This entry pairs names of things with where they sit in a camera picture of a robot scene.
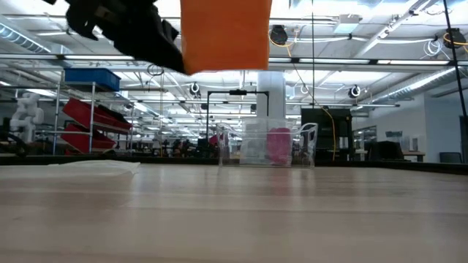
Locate wooden background table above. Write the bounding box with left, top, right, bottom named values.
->
left=401, top=149, right=427, bottom=162

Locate metal shelf rack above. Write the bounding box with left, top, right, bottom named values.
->
left=50, top=69, right=136, bottom=157

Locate clear bag with white label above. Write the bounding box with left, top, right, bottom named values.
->
left=47, top=159, right=142, bottom=176

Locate black hanging cable loop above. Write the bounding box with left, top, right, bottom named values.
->
left=146, top=64, right=165, bottom=77

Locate blue storage bin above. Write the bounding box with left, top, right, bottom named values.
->
left=64, top=67, right=121, bottom=92

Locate black slanted pole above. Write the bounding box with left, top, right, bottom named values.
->
left=442, top=0, right=468, bottom=118

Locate pink bandage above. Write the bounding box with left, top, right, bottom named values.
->
left=265, top=126, right=293, bottom=166

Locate black chair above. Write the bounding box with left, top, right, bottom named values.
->
left=438, top=151, right=464, bottom=164
left=367, top=140, right=406, bottom=161

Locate red storage bin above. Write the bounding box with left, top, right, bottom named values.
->
left=61, top=97, right=133, bottom=134
left=59, top=122, right=118, bottom=155

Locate yellow hanging cable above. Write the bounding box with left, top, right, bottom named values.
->
left=268, top=32, right=336, bottom=161

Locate white square pillar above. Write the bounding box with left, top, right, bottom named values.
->
left=255, top=69, right=287, bottom=161

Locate black cabinet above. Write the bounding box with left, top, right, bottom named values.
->
left=300, top=107, right=354, bottom=161

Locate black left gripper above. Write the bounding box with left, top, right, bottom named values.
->
left=64, top=0, right=187, bottom=75

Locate clear plastic container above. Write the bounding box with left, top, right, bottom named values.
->
left=216, top=117, right=319, bottom=169

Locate orange bandage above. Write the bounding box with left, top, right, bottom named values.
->
left=180, top=0, right=273, bottom=76

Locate white robot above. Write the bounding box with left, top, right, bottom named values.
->
left=9, top=92, right=45, bottom=144

